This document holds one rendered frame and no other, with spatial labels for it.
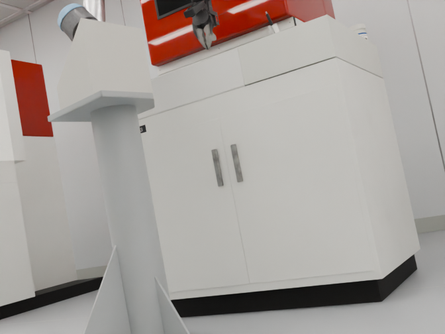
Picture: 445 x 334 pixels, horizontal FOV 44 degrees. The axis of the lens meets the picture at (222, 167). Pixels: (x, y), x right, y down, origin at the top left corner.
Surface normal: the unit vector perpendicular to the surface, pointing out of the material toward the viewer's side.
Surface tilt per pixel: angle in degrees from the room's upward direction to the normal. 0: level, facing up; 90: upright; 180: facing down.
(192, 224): 90
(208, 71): 90
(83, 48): 90
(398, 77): 90
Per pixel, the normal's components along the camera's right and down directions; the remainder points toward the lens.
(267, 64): -0.51, 0.02
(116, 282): 0.73, -0.19
